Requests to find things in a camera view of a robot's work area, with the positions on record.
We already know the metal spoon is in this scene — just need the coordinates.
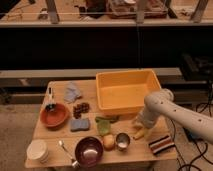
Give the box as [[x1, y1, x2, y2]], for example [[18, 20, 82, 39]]
[[58, 140, 80, 169]]

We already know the striped cloth block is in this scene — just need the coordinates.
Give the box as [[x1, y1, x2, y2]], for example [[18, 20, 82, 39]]
[[149, 135, 175, 155]]

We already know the wooden table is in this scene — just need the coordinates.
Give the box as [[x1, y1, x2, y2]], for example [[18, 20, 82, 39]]
[[24, 78, 179, 169]]

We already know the small metal cup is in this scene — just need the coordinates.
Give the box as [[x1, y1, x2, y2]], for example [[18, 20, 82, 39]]
[[116, 133, 130, 151]]

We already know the dark purple bowl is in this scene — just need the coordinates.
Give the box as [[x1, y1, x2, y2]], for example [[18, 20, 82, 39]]
[[75, 137, 103, 168]]

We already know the yellow banana toy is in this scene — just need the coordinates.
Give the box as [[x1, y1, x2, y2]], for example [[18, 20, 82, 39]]
[[133, 128, 148, 140]]

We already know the blue sponge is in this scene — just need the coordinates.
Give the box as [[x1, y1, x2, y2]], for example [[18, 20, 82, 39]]
[[70, 118, 90, 132]]

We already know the bunch of dark grapes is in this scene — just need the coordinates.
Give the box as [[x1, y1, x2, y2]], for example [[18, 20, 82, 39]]
[[73, 102, 90, 119]]

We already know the orange round fruit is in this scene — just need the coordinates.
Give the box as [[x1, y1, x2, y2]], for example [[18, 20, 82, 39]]
[[103, 134, 115, 150]]

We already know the white paper cup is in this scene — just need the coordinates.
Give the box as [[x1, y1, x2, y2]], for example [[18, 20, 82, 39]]
[[26, 139, 49, 163]]

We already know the red clay bowl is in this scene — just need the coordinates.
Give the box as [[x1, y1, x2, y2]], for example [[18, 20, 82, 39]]
[[40, 103, 70, 128]]

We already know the small bottle brush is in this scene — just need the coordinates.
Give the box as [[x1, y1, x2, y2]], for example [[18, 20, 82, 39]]
[[45, 87, 55, 111]]

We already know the light blue cloth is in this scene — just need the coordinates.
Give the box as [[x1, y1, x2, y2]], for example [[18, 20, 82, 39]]
[[64, 82, 82, 103]]

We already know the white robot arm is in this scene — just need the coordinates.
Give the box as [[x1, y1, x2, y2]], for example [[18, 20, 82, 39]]
[[137, 89, 213, 144]]

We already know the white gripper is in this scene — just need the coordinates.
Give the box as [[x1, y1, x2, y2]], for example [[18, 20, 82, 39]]
[[135, 109, 156, 129]]

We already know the yellow plastic bin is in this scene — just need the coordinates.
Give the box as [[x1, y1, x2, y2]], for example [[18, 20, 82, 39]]
[[96, 69, 161, 115]]

